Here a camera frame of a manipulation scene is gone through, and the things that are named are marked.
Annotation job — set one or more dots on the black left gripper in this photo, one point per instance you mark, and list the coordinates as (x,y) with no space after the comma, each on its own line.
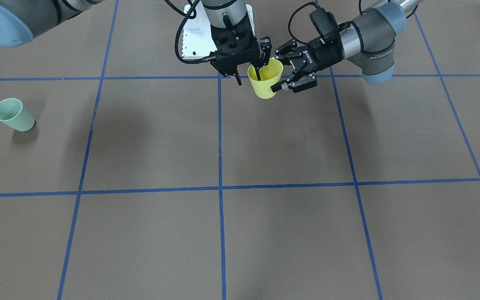
(321,51)

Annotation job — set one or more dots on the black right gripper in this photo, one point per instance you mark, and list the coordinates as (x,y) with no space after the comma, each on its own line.
(265,46)

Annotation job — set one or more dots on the yellow plastic cup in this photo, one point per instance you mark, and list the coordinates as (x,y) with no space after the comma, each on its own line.
(269,74)

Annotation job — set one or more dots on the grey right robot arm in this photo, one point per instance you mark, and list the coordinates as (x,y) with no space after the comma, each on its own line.
(23,20)

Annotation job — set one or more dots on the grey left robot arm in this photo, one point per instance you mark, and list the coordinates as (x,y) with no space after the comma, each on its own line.
(367,41)

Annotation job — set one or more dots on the light green plastic cup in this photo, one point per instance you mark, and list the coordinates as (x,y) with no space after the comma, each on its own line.
(15,115)

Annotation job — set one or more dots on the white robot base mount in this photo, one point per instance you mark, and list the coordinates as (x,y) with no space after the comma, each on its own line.
(196,39)

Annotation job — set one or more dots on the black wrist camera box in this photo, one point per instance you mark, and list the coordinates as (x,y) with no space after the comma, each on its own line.
(325,24)

